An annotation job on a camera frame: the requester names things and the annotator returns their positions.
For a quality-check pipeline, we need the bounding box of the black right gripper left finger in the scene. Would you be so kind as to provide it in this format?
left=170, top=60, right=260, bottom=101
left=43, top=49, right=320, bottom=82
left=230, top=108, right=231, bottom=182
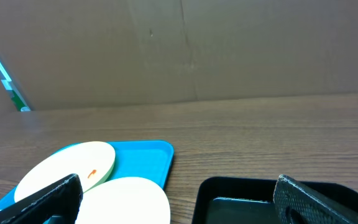
left=0, top=174, right=83, bottom=224

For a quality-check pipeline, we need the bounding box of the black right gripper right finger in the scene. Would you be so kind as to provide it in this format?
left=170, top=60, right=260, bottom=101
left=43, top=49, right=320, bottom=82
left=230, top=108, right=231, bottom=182
left=273, top=175, right=358, bottom=224

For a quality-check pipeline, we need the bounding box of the black water tray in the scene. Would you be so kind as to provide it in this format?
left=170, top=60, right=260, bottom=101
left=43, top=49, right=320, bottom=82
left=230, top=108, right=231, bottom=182
left=191, top=177, right=358, bottom=224

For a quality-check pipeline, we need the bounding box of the teal plastic tray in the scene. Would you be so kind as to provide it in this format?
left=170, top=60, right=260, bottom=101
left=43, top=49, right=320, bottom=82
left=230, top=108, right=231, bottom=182
left=0, top=140, right=175, bottom=224

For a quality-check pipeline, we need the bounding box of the yellow-green plastic plate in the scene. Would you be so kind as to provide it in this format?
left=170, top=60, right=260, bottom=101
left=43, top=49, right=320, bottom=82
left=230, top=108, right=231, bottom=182
left=14, top=141, right=116, bottom=202

